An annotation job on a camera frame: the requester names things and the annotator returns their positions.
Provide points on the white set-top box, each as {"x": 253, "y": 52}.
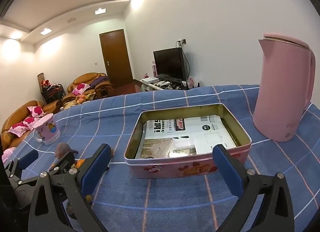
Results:
{"x": 149, "y": 80}

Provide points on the white printed carton sheet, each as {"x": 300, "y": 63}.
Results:
{"x": 200, "y": 131}

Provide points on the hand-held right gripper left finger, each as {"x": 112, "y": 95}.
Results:
{"x": 96, "y": 169}

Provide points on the pink tin box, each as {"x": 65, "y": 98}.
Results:
{"x": 190, "y": 169}

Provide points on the purple round fruit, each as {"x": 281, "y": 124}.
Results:
{"x": 62, "y": 149}

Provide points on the white television stand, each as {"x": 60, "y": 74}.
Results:
{"x": 150, "y": 87}

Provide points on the purple throw blanket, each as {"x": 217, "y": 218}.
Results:
{"x": 100, "y": 81}

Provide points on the square ceiling light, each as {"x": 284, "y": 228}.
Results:
{"x": 45, "y": 31}
{"x": 100, "y": 11}

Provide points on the black rack with clothes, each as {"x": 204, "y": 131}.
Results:
{"x": 51, "y": 89}

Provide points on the brown wooden door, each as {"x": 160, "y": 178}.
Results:
{"x": 116, "y": 56}

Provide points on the brown leather armchair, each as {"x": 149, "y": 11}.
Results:
{"x": 98, "y": 88}

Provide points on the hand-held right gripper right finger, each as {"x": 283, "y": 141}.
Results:
{"x": 226, "y": 172}

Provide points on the pink cartoon mug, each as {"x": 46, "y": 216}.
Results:
{"x": 48, "y": 129}

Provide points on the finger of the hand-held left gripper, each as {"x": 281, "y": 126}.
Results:
{"x": 66, "y": 160}
{"x": 28, "y": 158}

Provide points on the pink floral pillow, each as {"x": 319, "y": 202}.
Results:
{"x": 31, "y": 122}
{"x": 18, "y": 129}
{"x": 36, "y": 111}
{"x": 80, "y": 88}

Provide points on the pink cloth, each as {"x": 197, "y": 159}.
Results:
{"x": 8, "y": 155}

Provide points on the orange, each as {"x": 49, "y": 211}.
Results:
{"x": 79, "y": 163}

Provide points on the brown leather sofa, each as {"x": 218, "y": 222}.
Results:
{"x": 15, "y": 121}

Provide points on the pink floral bag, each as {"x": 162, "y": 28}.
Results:
{"x": 191, "y": 82}

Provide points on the coffee table with food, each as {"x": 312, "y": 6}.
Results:
{"x": 78, "y": 99}

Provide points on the black television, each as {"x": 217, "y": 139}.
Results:
{"x": 168, "y": 63}

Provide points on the pink electric kettle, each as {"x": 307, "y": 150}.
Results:
{"x": 280, "y": 91}

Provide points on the white wall socket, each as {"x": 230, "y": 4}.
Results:
{"x": 182, "y": 42}

